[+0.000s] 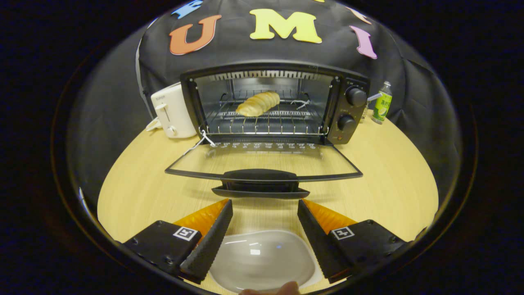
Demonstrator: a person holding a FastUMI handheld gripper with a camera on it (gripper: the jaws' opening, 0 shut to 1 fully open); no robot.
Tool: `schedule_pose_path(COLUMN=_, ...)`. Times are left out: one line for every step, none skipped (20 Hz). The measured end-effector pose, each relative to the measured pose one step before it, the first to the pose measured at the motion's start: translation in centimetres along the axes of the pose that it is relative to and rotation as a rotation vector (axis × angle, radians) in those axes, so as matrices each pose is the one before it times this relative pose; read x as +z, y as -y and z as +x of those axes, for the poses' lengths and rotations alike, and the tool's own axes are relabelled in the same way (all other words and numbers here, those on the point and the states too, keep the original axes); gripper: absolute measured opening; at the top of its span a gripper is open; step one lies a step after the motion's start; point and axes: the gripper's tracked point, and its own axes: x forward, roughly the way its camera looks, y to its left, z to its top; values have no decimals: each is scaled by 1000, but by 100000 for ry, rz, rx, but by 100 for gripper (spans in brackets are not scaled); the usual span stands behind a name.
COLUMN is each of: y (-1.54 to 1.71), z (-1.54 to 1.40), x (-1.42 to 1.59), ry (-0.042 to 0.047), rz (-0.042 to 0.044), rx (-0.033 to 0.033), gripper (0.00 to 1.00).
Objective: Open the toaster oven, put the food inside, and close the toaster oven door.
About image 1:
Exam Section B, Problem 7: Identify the white pop-up toaster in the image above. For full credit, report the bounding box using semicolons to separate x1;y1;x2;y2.
151;82;198;139

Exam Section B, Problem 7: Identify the white plate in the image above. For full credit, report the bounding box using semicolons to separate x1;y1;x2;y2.
209;229;323;293

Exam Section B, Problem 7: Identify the black toaster oven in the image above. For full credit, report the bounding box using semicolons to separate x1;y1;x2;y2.
165;61;371;200

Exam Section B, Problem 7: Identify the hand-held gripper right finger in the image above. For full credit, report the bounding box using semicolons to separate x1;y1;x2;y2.
298;199;410;284

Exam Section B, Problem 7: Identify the green label drink bottle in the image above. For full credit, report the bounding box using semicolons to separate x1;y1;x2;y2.
372;81;393;125

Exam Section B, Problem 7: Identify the small metal wire holder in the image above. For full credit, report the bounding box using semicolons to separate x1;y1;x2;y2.
360;92;383;123

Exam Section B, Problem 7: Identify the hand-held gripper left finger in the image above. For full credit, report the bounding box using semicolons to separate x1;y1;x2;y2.
123;199;234;284

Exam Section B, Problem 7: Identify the long white string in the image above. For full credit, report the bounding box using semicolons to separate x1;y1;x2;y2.
184;128;217;154

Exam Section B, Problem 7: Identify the ridged yellow bread roll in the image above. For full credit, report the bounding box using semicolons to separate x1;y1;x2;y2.
236;91;281;117

